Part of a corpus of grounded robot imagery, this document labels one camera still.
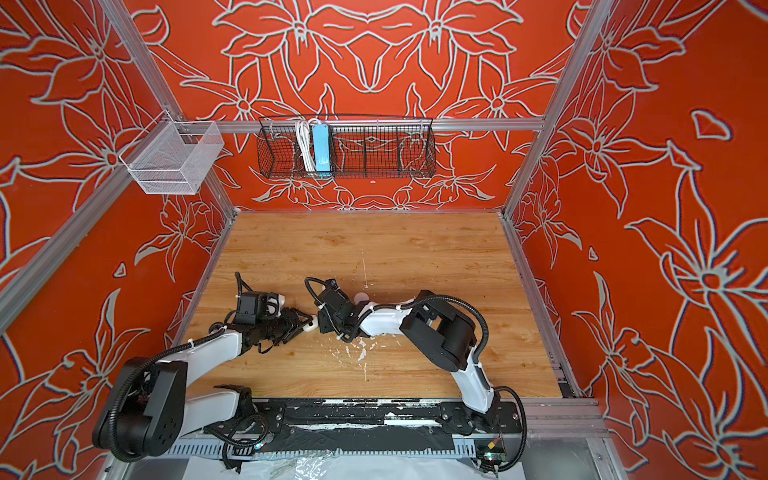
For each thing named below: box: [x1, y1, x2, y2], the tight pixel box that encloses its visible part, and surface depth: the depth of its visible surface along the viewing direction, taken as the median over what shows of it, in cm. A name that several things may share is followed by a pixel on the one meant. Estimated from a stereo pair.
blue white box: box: [312, 124, 331, 177], surface depth 92 cm
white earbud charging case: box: [302, 315, 319, 332], surface depth 88 cm
